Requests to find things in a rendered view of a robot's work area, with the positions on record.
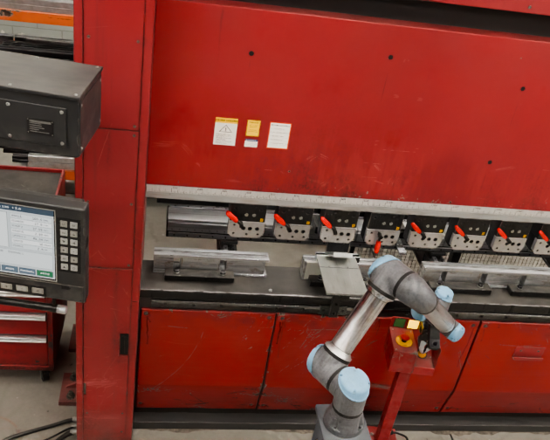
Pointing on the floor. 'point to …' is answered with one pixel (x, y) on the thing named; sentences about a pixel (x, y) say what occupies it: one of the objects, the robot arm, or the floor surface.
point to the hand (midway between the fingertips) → (422, 352)
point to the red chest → (38, 351)
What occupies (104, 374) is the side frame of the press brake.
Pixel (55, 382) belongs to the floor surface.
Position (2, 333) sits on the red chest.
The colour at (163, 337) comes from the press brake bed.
